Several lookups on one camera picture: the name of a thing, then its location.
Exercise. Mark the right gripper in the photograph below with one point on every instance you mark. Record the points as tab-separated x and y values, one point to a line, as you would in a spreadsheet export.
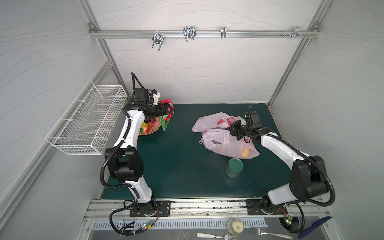
236	130

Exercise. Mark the metal hook clamp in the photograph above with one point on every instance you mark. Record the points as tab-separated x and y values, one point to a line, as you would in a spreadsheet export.
189	33
295	34
223	32
157	39

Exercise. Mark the silver fork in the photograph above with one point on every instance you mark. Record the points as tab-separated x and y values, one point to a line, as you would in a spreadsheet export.
260	232

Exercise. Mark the white vent strip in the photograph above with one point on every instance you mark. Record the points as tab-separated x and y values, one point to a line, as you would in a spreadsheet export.
172	224

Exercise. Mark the pink plastic bag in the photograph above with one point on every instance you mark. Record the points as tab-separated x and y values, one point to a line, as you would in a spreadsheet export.
218	140

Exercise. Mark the red dragon fruit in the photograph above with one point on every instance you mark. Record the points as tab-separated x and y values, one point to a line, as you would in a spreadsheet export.
165	119

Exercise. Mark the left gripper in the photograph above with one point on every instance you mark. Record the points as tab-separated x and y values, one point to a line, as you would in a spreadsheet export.
159	111

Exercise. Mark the white handled fork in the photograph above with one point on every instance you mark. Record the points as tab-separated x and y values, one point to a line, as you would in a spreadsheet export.
211	236

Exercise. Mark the metal crossbar rail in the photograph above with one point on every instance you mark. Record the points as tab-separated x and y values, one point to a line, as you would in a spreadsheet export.
201	34

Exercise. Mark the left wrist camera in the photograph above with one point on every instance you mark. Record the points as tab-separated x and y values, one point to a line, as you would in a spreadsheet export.
146	96

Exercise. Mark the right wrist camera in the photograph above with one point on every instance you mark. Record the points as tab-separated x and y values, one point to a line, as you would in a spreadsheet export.
252	121

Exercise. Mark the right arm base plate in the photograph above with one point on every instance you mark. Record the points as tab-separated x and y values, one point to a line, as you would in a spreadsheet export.
253	207

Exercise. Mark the white wire basket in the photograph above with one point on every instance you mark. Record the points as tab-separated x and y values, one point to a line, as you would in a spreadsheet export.
86	125

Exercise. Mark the pink fruit bowl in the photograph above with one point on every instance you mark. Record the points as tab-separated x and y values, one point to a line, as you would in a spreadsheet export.
154	125

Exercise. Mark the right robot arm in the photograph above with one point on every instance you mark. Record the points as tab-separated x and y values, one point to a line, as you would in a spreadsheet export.
308	182

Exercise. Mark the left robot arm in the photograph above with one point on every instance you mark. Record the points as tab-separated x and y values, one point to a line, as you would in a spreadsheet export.
124	167

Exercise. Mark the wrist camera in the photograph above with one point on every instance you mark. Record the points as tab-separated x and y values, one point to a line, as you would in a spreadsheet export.
146	96
252	121

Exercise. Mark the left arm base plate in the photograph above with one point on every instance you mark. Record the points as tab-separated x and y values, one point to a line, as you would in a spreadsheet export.
163	208

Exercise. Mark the blue knife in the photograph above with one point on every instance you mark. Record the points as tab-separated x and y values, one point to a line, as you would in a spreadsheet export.
314	225

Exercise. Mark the clear jar green lid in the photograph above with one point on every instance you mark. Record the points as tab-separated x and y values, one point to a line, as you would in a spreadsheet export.
234	168

